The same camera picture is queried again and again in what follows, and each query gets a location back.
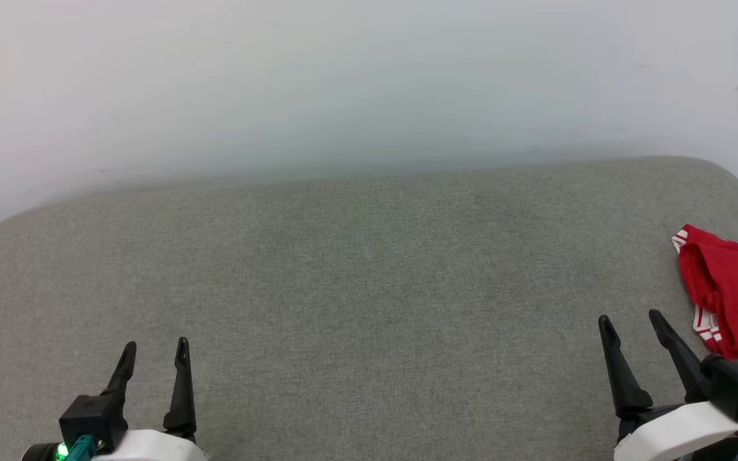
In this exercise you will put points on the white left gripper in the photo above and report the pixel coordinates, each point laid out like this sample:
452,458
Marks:
151,448

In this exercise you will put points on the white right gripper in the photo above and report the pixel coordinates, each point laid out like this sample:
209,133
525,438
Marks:
676,435

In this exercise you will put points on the grey fabric sofa seat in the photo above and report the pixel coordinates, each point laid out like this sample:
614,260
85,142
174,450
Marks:
369,307

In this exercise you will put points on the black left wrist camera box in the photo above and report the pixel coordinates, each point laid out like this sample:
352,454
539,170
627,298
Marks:
93,413

